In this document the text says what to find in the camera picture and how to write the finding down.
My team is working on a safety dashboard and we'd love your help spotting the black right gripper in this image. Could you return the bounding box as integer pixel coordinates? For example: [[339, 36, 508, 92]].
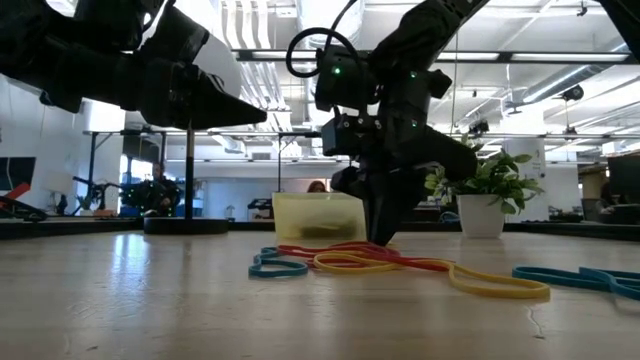
[[330, 69, 479, 246]]

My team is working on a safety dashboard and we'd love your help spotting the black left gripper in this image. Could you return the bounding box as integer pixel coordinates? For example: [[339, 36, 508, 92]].
[[117, 57, 268, 131]]

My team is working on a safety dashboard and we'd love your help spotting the red rubber band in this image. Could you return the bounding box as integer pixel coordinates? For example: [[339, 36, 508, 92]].
[[277, 241, 451, 274]]

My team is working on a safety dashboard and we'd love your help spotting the yellow rubber band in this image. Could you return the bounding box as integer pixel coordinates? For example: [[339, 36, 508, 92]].
[[313, 249, 551, 300]]

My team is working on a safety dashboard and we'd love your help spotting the yellow translucent plastic bin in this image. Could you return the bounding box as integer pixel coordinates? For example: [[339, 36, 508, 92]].
[[272, 192, 369, 241]]

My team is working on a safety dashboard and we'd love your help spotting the white globe lamp black stand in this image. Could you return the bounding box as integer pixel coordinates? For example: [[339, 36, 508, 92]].
[[143, 33, 243, 236]]

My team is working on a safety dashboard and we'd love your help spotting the green plant in white pot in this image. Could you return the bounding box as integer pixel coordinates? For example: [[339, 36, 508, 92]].
[[424, 133, 546, 240]]

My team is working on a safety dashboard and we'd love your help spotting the black monitor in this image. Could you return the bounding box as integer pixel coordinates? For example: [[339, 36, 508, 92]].
[[607, 155, 640, 206], [0, 156, 37, 191]]

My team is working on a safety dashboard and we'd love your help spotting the red and black background machine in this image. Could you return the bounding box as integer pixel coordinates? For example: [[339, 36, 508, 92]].
[[0, 182, 49, 222]]

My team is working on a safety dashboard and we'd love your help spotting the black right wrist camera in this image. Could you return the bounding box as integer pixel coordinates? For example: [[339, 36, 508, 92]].
[[321, 113, 386, 157]]

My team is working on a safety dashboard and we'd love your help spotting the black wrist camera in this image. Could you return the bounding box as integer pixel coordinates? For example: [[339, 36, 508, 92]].
[[321, 113, 386, 157], [139, 2, 211, 64]]

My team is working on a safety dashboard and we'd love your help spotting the black background rig frame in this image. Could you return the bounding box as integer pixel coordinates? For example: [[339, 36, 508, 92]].
[[82, 128, 169, 217], [276, 131, 324, 194]]

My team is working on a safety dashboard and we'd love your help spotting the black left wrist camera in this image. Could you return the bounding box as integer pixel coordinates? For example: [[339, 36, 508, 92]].
[[139, 2, 211, 64]]

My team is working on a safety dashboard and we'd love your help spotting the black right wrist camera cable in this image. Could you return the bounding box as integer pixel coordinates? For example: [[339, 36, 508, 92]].
[[286, 0, 362, 79]]

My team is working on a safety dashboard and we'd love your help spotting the black overhead frame beam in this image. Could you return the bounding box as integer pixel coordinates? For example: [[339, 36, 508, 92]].
[[232, 48, 631, 64]]

